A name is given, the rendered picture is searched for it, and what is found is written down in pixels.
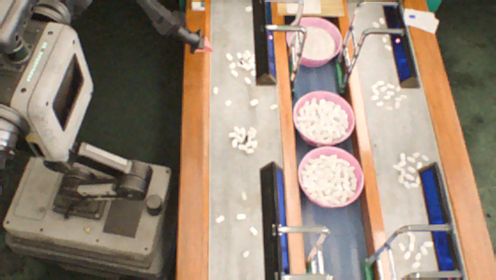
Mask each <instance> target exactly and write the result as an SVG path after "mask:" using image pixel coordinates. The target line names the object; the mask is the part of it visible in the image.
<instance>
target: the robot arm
mask: <svg viewBox="0 0 496 280"><path fill-rule="evenodd" d="M56 1H58V2H60V3H62V4H63V5H64V6H65V7H66V8H67V10H68V12H69V14H70V16H71V19H76V18H77V19H79V18H80V17H81V13H82V12H83V11H84V10H85V11H87V10H88V9H87V6H89V5H90V4H91V2H92V0H56ZM136 2H137V3H139V4H140V5H141V6H142V7H143V9H144V10H145V11H146V13H147V14H148V16H149V17H150V19H151V21H152V22H153V23H152V25H153V26H154V27H155V28H156V30H157V31H158V32H160V33H161V34H162V35H163V34H165V35H166V36H168V35H169V34H170V33H171V32H172V35H173V36H174V37H176V38H178V39H179V40H181V41H183V42H184V43H186V44H188V45H189V46H190V54H194V53H195V51H208V52H213V47H212V46H211V45H210V43H209V42H208V41H207V39H206V37H205V36H204V35H203V36H202V31H203V29H201V28H200V29H199V30H197V31H196V32H195V33H194V32H193V31H191V30H189V29H187V28H186V21H187V17H186V14H185V13H184V12H177V11H174V12H173V13H172V14H171V13H170V12H169V11H168V10H167V9H166V8H165V7H164V6H163V5H161V4H160V3H159V2H158V1H156V0H136ZM161 17H162V18H161ZM206 47H207V48H206Z"/></svg>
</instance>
